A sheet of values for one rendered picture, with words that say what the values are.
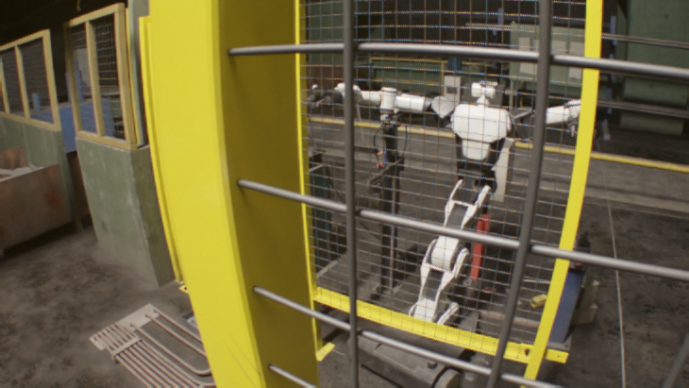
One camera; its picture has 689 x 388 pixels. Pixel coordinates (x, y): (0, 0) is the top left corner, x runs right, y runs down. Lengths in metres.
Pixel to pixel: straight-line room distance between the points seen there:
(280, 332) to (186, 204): 0.08
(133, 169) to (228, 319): 2.56
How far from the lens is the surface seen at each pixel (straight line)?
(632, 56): 9.72
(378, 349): 2.07
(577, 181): 1.39
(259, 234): 0.18
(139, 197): 2.80
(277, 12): 0.17
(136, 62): 2.81
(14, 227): 4.26
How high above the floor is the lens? 1.62
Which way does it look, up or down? 17 degrees down
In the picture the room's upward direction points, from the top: straight up
